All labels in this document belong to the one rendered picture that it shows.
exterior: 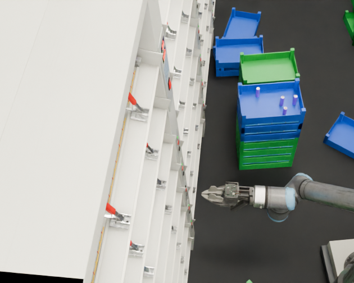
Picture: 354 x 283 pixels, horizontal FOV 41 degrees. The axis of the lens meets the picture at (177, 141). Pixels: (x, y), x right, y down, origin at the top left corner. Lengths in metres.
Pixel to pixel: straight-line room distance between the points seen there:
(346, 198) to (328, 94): 1.30
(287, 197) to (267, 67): 1.02
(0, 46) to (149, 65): 0.38
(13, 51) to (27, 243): 0.40
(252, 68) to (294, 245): 1.00
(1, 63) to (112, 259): 0.44
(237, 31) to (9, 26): 2.47
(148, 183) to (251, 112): 1.20
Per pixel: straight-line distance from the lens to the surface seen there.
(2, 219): 0.80
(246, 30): 3.37
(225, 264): 2.53
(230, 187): 1.93
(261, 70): 2.72
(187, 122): 2.03
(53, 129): 0.85
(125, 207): 1.02
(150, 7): 1.09
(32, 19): 1.04
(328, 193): 1.95
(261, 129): 2.37
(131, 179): 1.04
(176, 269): 1.97
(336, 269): 2.46
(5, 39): 1.02
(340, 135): 2.92
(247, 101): 2.39
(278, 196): 1.93
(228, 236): 2.57
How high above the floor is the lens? 2.43
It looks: 59 degrees down
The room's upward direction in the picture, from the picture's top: 10 degrees counter-clockwise
